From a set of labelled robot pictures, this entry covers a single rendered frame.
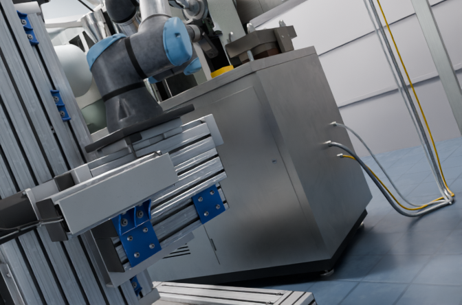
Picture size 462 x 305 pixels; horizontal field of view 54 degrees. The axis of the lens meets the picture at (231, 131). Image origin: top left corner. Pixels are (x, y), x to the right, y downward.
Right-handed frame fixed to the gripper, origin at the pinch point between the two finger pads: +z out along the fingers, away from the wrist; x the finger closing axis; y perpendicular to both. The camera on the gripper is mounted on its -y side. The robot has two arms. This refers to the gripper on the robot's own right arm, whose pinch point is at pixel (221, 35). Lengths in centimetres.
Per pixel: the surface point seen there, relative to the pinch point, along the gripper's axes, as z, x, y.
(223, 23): 5.0, -0.3, 5.1
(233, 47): -6.4, -7.3, -8.5
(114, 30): -13, 47, 24
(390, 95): 166, -16, -67
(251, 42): -6.4, -16.3, -9.7
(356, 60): 170, -1, -34
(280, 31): 12.0, -21.9, -8.8
